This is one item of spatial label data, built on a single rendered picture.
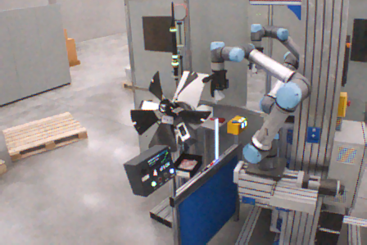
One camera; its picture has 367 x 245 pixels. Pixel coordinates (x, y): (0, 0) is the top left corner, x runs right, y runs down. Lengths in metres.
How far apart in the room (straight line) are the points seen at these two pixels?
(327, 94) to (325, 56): 0.22
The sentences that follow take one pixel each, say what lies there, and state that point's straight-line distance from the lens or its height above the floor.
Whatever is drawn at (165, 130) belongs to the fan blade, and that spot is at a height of 1.05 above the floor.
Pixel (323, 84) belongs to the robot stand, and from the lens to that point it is 1.84.
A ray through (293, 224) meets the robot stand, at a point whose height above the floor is 0.49.
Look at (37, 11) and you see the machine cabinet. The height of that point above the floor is 1.92.
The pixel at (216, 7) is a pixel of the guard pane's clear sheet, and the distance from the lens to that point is 2.85.
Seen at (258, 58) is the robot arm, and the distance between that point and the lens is 1.71.
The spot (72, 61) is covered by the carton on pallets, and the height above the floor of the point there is 0.15.
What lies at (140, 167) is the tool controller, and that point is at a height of 1.23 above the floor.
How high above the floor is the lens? 2.07
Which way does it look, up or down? 21 degrees down
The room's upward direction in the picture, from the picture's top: 3 degrees counter-clockwise
